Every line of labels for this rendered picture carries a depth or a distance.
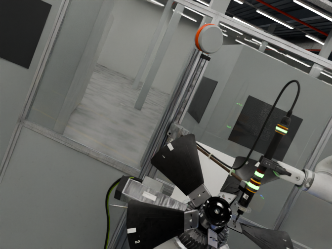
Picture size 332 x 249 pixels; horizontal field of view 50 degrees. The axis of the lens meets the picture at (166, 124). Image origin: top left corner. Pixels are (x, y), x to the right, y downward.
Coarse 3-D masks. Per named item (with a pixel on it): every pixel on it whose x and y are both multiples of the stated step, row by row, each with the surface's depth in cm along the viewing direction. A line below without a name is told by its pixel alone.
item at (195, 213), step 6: (192, 210) 141; (198, 210) 142; (186, 216) 141; (192, 216) 142; (198, 216) 143; (186, 222) 142; (192, 222) 143; (198, 222) 144; (186, 228) 143; (192, 228) 144
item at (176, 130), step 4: (172, 124) 194; (176, 124) 195; (172, 128) 193; (176, 128) 190; (180, 128) 188; (184, 128) 194; (168, 132) 195; (172, 132) 192; (176, 132) 189; (180, 132) 189; (184, 132) 190; (188, 132) 191; (172, 136) 191; (176, 136) 188; (180, 136) 190
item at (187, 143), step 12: (180, 144) 154; (192, 144) 153; (156, 156) 156; (168, 156) 154; (180, 156) 153; (192, 156) 151; (168, 168) 154; (180, 168) 152; (192, 168) 150; (180, 180) 152; (192, 180) 149
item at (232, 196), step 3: (222, 192) 153; (225, 192) 152; (219, 195) 152; (225, 195) 151; (228, 195) 150; (231, 195) 149; (234, 195) 148; (225, 198) 149; (231, 198) 147; (234, 198) 147; (228, 201) 146; (231, 201) 146
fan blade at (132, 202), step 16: (128, 208) 135; (144, 208) 136; (160, 208) 137; (128, 224) 134; (144, 224) 136; (160, 224) 137; (176, 224) 140; (128, 240) 135; (144, 240) 137; (160, 240) 139
